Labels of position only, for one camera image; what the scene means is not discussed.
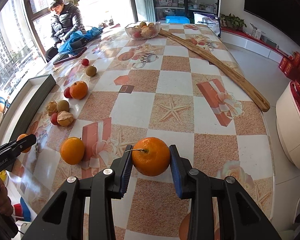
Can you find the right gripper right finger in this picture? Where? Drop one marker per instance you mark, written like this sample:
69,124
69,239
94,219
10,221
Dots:
239,215

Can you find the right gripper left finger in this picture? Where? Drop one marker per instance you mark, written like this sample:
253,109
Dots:
63,215

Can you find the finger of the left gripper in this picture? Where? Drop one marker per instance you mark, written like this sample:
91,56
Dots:
15,145

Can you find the small papery husk fruit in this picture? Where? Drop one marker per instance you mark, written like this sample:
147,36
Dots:
51,108

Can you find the smooth orange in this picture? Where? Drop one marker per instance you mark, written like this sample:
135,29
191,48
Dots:
72,150

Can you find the large papery husk fruit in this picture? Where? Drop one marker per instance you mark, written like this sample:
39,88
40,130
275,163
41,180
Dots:
65,118

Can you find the orange with stem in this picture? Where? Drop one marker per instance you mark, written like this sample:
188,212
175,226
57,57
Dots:
150,156

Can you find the operator left hand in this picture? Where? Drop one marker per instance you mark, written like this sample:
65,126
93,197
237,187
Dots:
6,207

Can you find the white shallow tray box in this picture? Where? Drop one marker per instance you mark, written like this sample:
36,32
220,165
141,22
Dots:
24,107

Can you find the brown kiwi near husks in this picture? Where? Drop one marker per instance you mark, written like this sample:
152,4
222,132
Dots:
63,105

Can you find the wrinkled mandarin orange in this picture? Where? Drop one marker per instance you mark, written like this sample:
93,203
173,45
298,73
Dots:
78,90

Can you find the dark red tablet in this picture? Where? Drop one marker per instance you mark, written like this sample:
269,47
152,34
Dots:
67,57

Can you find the brown kiwi far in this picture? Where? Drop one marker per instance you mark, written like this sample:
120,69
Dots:
91,71

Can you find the blue cloth bag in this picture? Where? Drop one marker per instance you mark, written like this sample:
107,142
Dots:
78,40

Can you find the white round side cabinet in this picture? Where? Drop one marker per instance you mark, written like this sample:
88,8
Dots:
288,122

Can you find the long wooden plank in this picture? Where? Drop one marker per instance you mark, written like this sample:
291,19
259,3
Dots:
238,79

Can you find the person in black jacket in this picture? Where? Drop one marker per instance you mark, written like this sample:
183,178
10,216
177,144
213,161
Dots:
66,19

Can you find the red gift boxes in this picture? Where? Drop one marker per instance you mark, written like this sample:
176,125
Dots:
290,66

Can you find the glass fruit bowl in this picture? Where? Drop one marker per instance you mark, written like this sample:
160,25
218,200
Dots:
143,30

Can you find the potted green plant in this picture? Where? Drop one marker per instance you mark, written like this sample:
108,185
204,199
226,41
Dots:
233,22

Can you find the white printed bag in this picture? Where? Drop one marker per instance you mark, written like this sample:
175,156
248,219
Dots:
209,20

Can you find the blue plastic crate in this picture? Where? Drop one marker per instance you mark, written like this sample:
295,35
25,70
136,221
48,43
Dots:
177,20

